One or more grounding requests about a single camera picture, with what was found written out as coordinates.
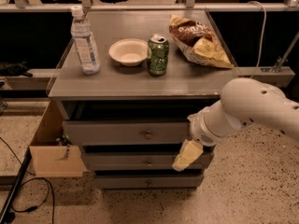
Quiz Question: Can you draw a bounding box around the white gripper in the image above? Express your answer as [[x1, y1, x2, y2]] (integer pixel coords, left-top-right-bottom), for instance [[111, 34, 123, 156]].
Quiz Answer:
[[172, 107, 224, 172]]

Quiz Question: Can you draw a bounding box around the grey top drawer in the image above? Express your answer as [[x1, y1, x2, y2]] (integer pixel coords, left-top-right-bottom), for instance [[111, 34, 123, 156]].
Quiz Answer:
[[63, 120, 188, 146]]

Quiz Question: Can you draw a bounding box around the grey drawer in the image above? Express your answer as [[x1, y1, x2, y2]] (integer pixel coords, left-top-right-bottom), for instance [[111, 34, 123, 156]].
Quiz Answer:
[[80, 150, 215, 172], [63, 120, 188, 146], [94, 174, 204, 189]]

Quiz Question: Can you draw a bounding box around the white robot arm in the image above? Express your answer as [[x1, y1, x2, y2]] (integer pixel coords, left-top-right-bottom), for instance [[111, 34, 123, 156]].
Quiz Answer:
[[172, 77, 299, 172]]

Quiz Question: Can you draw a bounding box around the grey drawer cabinet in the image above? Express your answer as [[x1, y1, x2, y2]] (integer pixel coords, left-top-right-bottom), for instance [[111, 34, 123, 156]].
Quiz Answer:
[[50, 11, 235, 177]]

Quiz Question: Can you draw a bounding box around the grey bottom drawer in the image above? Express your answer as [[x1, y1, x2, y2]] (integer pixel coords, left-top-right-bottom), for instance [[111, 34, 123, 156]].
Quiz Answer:
[[94, 174, 204, 189]]

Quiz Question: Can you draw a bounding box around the grey middle drawer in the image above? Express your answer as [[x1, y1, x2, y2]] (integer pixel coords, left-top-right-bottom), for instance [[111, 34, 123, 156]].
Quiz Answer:
[[80, 150, 215, 172]]

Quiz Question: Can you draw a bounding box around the green soda can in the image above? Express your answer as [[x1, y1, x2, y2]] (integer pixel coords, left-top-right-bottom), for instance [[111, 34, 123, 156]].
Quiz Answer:
[[147, 34, 169, 76]]

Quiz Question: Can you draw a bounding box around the brown yellow chip bag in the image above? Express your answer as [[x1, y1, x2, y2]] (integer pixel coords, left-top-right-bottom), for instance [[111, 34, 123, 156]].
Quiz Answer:
[[169, 15, 234, 69]]

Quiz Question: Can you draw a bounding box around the white paper bowl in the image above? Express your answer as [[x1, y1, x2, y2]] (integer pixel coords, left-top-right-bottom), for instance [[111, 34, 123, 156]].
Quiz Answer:
[[108, 38, 148, 67]]

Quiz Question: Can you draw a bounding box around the cardboard box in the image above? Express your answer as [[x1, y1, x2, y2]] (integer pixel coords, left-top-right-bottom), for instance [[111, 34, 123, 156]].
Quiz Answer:
[[29, 102, 84, 177]]

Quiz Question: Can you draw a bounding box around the clear plastic water bottle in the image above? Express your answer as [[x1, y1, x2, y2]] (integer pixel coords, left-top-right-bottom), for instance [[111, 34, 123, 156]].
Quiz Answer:
[[71, 6, 100, 75]]

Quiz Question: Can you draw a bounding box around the black object on ledge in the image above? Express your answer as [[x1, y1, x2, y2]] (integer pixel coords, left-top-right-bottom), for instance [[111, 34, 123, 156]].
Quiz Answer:
[[0, 62, 33, 77]]

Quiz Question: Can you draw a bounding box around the white hanging cable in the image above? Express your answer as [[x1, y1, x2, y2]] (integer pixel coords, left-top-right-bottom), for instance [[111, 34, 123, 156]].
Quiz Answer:
[[249, 0, 268, 79]]

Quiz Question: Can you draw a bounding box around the black floor cable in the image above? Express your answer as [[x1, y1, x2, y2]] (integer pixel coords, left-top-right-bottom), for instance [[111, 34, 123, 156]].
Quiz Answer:
[[0, 136, 56, 224]]

